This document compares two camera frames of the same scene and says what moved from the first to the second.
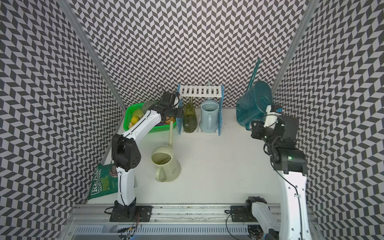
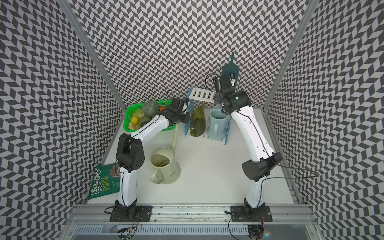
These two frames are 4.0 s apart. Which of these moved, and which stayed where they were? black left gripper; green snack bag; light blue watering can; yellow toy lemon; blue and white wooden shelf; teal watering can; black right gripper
Moved: black right gripper; teal watering can; black left gripper; blue and white wooden shelf; light blue watering can
Stayed: yellow toy lemon; green snack bag
